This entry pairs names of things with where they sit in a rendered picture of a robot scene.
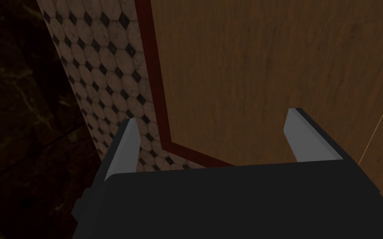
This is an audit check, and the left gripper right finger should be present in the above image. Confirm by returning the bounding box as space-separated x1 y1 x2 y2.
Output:
283 107 359 165

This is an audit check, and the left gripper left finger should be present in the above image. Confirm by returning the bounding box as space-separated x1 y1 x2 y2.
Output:
96 118 141 183

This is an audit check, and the brown wooden door leaf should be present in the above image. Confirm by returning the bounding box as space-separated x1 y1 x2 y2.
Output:
150 0 383 222

